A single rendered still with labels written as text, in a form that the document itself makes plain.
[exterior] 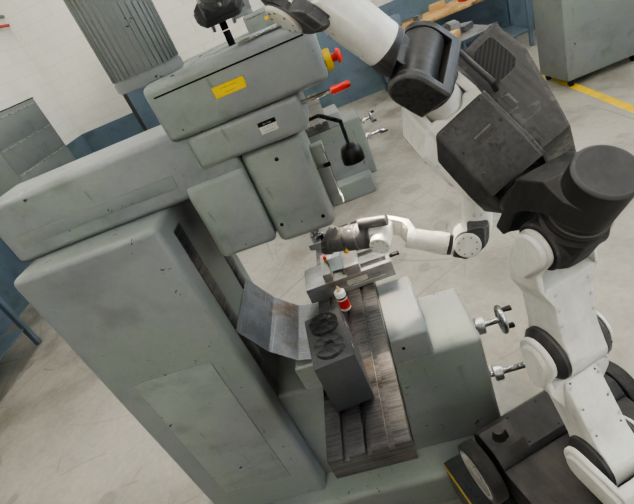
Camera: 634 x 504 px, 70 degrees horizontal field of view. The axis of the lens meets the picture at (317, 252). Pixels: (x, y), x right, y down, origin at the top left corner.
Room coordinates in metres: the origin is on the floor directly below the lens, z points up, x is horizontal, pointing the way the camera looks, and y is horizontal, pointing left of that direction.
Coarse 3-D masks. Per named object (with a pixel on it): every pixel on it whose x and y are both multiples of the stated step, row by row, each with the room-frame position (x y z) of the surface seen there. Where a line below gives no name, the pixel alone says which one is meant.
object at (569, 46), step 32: (544, 0) 4.72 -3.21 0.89; (576, 0) 4.41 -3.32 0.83; (608, 0) 4.37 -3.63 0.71; (544, 32) 4.78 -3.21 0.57; (576, 32) 4.41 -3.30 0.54; (608, 32) 4.37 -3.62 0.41; (544, 64) 4.85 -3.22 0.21; (576, 64) 4.41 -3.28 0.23; (608, 64) 4.38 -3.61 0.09; (0, 128) 5.82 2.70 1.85; (32, 128) 6.32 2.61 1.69; (0, 160) 5.57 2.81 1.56; (32, 160) 5.94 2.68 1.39; (64, 160) 6.48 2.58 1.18; (0, 192) 5.62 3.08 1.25
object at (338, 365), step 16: (320, 320) 1.09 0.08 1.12; (336, 320) 1.05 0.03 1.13; (320, 336) 1.03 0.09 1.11; (336, 336) 0.99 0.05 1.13; (352, 336) 1.11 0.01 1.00; (320, 352) 0.95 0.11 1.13; (336, 352) 0.93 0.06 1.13; (352, 352) 0.92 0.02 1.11; (320, 368) 0.91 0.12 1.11; (336, 368) 0.91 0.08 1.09; (352, 368) 0.91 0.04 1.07; (336, 384) 0.91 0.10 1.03; (352, 384) 0.91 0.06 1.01; (368, 384) 0.91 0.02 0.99; (336, 400) 0.91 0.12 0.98; (352, 400) 0.91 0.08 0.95
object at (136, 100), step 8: (128, 96) 8.27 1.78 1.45; (136, 96) 8.24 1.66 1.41; (144, 96) 8.22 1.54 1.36; (128, 104) 8.30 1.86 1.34; (136, 104) 8.26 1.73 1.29; (144, 104) 8.23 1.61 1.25; (136, 112) 8.29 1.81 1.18; (144, 112) 8.25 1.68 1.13; (152, 112) 8.22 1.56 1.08; (144, 120) 8.26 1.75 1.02; (152, 120) 8.24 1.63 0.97; (144, 128) 8.30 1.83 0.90
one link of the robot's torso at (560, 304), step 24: (528, 240) 0.70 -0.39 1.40; (528, 264) 0.71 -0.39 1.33; (576, 264) 0.73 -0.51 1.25; (528, 288) 0.74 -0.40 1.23; (552, 288) 0.70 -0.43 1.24; (576, 288) 0.71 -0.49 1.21; (528, 312) 0.79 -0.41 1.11; (552, 312) 0.71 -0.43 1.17; (576, 312) 0.70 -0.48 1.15; (528, 336) 0.77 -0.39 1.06; (552, 336) 0.72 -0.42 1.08; (576, 336) 0.69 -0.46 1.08; (600, 336) 0.69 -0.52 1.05; (576, 360) 0.67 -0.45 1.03
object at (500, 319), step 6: (498, 306) 1.28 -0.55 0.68; (504, 306) 1.27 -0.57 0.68; (510, 306) 1.25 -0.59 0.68; (498, 312) 1.25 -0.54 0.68; (474, 318) 1.30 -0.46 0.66; (480, 318) 1.28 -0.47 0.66; (498, 318) 1.26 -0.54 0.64; (504, 318) 1.22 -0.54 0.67; (474, 324) 1.29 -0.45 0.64; (480, 324) 1.26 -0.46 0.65; (486, 324) 1.27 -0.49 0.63; (492, 324) 1.26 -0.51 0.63; (498, 324) 1.29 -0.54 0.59; (504, 324) 1.21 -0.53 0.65; (510, 324) 1.26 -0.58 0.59; (480, 330) 1.25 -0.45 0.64; (486, 330) 1.25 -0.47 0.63; (504, 330) 1.22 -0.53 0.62
